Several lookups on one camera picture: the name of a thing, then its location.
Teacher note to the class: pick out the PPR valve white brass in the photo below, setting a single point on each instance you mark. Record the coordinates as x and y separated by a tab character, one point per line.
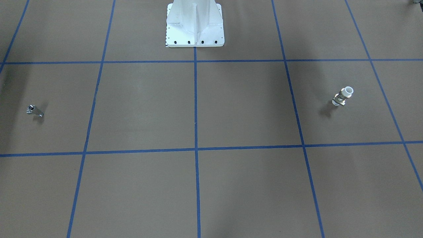
341	97

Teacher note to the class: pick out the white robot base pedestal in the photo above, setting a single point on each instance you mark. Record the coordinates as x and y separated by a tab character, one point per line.
194	23

